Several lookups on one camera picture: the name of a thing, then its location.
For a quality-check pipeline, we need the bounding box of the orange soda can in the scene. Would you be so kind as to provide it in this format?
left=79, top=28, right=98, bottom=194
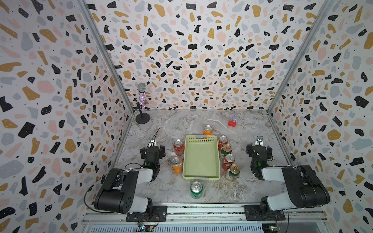
left=203, top=125, right=213, bottom=136
left=171, top=156, right=183, bottom=175

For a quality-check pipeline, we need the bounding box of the red cola can column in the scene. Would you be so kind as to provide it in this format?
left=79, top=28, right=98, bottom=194
left=173, top=139, right=185, bottom=156
left=222, top=153, right=235, bottom=170

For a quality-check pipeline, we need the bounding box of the green gold-top soda can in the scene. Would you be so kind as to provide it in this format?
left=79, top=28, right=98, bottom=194
left=226, top=164, right=241, bottom=182

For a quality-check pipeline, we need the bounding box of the green soda can column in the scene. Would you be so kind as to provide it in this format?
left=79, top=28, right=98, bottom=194
left=220, top=144, right=232, bottom=157

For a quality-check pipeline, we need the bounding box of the red cola can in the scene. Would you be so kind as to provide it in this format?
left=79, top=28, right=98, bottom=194
left=218, top=135, right=228, bottom=151

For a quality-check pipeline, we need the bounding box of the pale green plastic basket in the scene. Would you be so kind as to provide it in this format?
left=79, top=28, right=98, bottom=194
left=183, top=135, right=220, bottom=182

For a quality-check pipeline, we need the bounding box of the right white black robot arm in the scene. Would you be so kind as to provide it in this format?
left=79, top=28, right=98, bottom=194
left=246, top=143, right=330, bottom=219

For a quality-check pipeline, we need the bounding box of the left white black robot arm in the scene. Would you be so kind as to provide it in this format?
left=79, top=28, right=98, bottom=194
left=83, top=145, right=166, bottom=218

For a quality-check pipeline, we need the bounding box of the microphone on black stand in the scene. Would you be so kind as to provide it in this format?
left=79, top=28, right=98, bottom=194
left=136, top=83, right=150, bottom=124

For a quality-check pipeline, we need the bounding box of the small red block toy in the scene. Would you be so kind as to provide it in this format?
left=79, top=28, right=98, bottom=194
left=228, top=115, right=238, bottom=127

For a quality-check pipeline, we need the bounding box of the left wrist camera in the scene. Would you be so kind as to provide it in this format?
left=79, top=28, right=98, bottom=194
left=147, top=136, right=157, bottom=147

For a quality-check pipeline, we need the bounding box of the left aluminium corner post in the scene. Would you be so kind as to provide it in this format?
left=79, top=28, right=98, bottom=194
left=76, top=0, right=135, bottom=115

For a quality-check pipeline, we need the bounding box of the aluminium corner post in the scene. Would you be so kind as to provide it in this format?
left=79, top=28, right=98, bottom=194
left=267, top=0, right=334, bottom=116
left=76, top=0, right=135, bottom=115

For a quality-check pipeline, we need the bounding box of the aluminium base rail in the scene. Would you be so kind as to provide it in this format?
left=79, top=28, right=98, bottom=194
left=79, top=203, right=333, bottom=233

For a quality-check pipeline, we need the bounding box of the right aluminium corner post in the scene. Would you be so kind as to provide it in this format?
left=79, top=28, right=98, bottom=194
left=267, top=0, right=334, bottom=116

